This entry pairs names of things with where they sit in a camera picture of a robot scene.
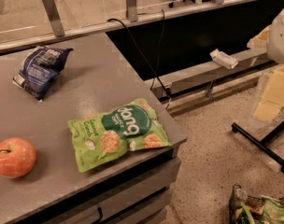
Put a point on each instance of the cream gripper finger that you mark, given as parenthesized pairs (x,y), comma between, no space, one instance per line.
(272,99)

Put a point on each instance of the green rice chip bag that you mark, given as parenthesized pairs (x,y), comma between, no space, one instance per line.
(105,137)

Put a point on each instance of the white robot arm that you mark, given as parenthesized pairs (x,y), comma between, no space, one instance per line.
(275,41)

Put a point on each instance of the blue chip bag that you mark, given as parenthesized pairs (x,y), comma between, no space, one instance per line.
(39,68)

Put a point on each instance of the black stand base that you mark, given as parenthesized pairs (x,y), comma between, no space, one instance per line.
(264,145)

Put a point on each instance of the small white box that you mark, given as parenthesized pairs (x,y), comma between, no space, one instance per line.
(223,59)

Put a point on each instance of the grey metal ledge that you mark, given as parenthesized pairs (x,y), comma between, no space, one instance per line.
(205,72)

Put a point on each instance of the grey drawer cabinet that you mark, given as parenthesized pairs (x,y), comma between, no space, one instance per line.
(135,196)

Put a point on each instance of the red apple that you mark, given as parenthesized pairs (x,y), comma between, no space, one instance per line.
(17,157)

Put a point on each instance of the wire basket with snacks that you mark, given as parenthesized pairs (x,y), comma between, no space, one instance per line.
(247,209)

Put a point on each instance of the metal rail bracket middle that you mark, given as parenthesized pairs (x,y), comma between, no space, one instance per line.
(131,10)

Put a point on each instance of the metal rail bracket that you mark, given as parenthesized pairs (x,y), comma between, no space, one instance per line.
(131,10)
(54,17)

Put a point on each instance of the metal rail bracket left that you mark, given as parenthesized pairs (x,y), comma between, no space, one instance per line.
(54,17)

